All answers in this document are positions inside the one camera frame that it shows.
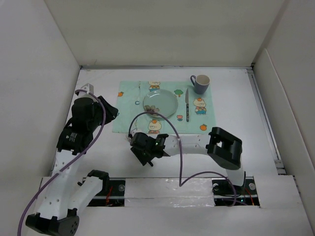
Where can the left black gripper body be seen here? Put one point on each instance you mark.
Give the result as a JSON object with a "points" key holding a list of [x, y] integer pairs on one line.
{"points": [[98, 120]]}

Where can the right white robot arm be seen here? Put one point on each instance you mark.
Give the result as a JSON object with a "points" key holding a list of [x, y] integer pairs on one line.
{"points": [[224, 148]]}

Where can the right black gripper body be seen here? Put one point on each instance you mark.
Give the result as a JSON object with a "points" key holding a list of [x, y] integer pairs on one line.
{"points": [[144, 155]]}

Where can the purple mug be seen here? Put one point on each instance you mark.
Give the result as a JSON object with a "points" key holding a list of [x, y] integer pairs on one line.
{"points": [[200, 83]]}

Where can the green cartoon print cloth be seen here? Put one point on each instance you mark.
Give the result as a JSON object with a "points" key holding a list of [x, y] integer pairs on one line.
{"points": [[131, 113]]}

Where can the pale green glass plate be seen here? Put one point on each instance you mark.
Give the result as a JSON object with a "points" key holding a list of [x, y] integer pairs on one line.
{"points": [[161, 101]]}

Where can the silver knife dark handle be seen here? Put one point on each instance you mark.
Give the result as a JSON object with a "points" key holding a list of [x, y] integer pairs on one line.
{"points": [[187, 105]]}

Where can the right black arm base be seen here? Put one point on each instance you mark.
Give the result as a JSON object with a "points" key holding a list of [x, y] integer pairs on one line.
{"points": [[246, 195]]}

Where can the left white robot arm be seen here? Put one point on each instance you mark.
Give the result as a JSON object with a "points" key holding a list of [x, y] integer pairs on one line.
{"points": [[58, 215]]}

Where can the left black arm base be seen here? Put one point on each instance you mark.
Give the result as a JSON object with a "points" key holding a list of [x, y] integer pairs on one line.
{"points": [[112, 193]]}

